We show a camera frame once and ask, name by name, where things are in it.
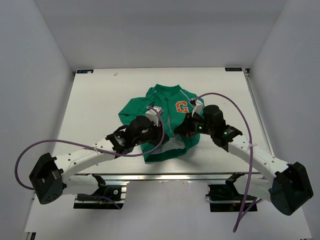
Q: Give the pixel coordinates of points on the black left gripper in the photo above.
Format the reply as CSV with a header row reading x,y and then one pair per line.
x,y
158,133

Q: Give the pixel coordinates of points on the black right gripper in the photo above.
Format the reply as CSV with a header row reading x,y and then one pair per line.
x,y
186,127

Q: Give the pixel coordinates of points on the green jacket with white lining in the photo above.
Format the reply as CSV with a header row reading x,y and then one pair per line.
x,y
175,102

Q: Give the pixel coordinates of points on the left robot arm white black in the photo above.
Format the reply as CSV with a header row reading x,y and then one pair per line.
x,y
55,176

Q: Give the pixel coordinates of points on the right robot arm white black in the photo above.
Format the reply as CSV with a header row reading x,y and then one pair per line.
x,y
287,186

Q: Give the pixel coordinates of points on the blue label sticker right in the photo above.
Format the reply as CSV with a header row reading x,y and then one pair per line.
x,y
233,69

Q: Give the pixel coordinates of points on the blue label sticker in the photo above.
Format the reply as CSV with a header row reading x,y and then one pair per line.
x,y
233,69
84,71

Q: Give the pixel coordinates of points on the blue label sticker left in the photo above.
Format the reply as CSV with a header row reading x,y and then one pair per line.
x,y
84,71

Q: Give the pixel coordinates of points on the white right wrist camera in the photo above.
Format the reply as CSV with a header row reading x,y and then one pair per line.
x,y
197,106

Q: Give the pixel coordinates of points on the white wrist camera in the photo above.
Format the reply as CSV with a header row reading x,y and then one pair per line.
x,y
197,106
153,114

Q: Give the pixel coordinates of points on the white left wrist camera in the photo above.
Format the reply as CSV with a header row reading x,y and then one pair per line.
x,y
153,114

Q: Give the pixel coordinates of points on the aluminium table front rail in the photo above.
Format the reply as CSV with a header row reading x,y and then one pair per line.
x,y
166,177

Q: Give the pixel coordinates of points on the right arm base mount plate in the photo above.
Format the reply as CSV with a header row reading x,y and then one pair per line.
x,y
224,198

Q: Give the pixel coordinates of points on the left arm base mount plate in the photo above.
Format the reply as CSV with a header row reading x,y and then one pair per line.
x,y
97,192

